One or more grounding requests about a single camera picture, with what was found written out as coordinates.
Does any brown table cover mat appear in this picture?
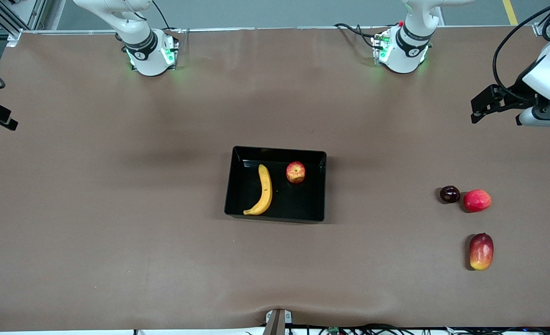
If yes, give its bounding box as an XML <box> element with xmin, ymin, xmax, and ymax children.
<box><xmin>0</xmin><ymin>26</ymin><xmax>550</xmax><ymax>332</ymax></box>

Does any black right base cable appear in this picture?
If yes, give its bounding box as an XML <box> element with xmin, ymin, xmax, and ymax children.
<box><xmin>152</xmin><ymin>0</ymin><xmax>185</xmax><ymax>33</ymax></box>

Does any metal clamp bracket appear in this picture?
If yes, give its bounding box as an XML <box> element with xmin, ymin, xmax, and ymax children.
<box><xmin>265</xmin><ymin>309</ymin><xmax>293</xmax><ymax>325</ymax></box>

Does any black plastic box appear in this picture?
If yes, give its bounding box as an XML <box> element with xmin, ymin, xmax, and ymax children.
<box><xmin>224</xmin><ymin>146</ymin><xmax>328</xmax><ymax>223</ymax></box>

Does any brown camera post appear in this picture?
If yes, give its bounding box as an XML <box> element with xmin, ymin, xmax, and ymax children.
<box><xmin>262</xmin><ymin>308</ymin><xmax>286</xmax><ymax>335</ymax></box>

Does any small red yellow apple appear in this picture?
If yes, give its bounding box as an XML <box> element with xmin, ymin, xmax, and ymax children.
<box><xmin>286</xmin><ymin>161</ymin><xmax>306</xmax><ymax>184</ymax></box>

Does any black left base cable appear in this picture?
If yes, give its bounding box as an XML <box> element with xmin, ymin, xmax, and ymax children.
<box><xmin>334</xmin><ymin>22</ymin><xmax>399</xmax><ymax>49</ymax></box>

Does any black base cable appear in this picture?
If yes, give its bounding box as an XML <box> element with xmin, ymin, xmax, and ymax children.
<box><xmin>152</xmin><ymin>0</ymin><xmax>185</xmax><ymax>33</ymax></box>
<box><xmin>334</xmin><ymin>22</ymin><xmax>399</xmax><ymax>49</ymax></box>

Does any red yellow mango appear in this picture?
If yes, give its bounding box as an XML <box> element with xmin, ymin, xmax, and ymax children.
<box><xmin>469</xmin><ymin>233</ymin><xmax>495</xmax><ymax>271</ymax></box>

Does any dark purple plum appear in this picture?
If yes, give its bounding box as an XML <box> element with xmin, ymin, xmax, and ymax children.
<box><xmin>440</xmin><ymin>185</ymin><xmax>461</xmax><ymax>204</ymax></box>

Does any yellow banana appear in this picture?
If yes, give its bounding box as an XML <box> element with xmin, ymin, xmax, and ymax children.
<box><xmin>243</xmin><ymin>164</ymin><xmax>274</xmax><ymax>216</ymax></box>

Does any red peach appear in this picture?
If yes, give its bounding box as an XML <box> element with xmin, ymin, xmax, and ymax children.
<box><xmin>463</xmin><ymin>189</ymin><xmax>492</xmax><ymax>213</ymax></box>

